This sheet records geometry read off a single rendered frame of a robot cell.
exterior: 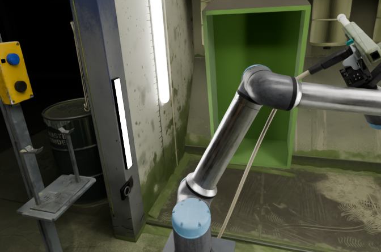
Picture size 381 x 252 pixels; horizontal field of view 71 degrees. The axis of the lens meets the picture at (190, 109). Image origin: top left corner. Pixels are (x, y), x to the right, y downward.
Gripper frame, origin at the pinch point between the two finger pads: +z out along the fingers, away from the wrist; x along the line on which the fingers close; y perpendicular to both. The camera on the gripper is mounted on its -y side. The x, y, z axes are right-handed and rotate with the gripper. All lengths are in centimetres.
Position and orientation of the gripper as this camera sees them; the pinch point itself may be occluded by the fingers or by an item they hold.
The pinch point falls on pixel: (352, 45)
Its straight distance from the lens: 110.6
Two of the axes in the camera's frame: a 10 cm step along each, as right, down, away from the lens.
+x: 2.3, -5.4, 8.1
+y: -7.8, 4.0, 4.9
